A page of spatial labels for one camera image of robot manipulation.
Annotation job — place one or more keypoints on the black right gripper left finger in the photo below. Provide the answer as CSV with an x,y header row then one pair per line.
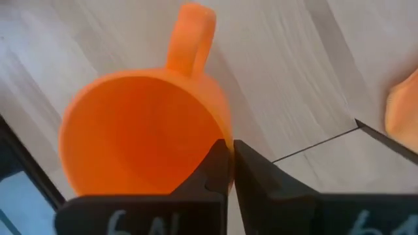
x,y
196,212

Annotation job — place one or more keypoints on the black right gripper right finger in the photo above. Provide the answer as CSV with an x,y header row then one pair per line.
x,y
277,212

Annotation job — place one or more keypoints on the orange cloth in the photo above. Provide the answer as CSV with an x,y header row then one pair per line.
x,y
403,111

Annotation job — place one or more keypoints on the small orange mug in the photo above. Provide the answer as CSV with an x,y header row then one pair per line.
x,y
140,130

